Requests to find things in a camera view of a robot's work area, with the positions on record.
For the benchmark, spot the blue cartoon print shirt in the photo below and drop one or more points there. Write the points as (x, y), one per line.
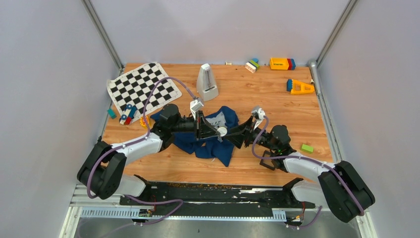
(211, 148)

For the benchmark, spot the yellow toy block bin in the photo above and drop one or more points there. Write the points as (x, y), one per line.
(282, 64)

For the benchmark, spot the checkered chessboard mat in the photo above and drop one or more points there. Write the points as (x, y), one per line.
(134, 87)

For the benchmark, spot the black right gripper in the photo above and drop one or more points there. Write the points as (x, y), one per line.
(245, 131)

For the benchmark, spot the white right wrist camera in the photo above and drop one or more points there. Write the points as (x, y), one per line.
(258, 113)

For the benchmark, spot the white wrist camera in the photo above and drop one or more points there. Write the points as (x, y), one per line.
(195, 106)
(258, 113)

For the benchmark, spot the grey metal pipe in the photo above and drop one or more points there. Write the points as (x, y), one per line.
(312, 64)

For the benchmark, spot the teal small block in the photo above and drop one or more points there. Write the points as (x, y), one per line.
(111, 113)

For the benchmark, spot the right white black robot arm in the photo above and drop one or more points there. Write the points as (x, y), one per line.
(337, 186)

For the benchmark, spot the orange small ring toy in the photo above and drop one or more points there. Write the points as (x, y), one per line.
(145, 121)

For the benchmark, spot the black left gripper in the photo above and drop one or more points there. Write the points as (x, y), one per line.
(205, 129)

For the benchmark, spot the white green blue blocks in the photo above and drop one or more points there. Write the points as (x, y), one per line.
(252, 65)

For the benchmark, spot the green small block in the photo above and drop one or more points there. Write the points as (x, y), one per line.
(307, 148)

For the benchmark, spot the yellow blue toy ramp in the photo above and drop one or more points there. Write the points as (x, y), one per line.
(296, 87)

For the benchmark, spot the yellow round brooch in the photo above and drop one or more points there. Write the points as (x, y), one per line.
(222, 131)

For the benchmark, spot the white metronome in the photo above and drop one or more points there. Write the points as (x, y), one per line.
(206, 84)

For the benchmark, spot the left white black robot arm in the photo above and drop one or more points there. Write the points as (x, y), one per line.
(102, 171)

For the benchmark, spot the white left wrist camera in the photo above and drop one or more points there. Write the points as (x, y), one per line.
(195, 106)

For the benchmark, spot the red white blue toy car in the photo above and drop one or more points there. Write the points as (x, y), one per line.
(128, 114)

